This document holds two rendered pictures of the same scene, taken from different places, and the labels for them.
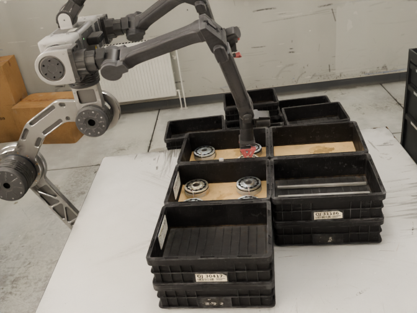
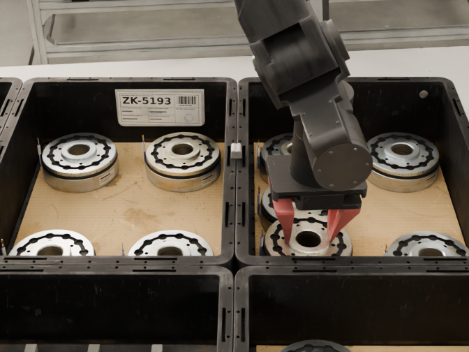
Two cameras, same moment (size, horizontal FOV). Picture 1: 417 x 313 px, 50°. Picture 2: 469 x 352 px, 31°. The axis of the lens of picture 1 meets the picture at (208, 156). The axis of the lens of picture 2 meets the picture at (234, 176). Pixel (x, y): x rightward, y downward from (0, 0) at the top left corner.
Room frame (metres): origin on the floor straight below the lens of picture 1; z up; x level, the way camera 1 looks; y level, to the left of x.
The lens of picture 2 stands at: (1.51, -0.91, 1.52)
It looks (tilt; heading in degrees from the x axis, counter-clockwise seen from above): 35 degrees down; 81
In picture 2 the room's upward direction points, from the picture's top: 1 degrees counter-clockwise
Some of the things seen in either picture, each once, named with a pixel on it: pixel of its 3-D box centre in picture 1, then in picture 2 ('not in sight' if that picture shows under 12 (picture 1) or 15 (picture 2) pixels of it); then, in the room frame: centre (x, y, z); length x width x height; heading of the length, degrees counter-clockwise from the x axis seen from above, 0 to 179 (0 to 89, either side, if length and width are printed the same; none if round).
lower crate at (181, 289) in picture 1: (217, 266); not in sight; (1.20, 0.02, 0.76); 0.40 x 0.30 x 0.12; 80
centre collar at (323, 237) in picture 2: not in sight; (308, 240); (1.71, -0.17, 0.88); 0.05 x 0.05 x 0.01
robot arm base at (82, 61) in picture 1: (85, 61); not in sight; (1.57, 0.38, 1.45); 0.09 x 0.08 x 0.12; 175
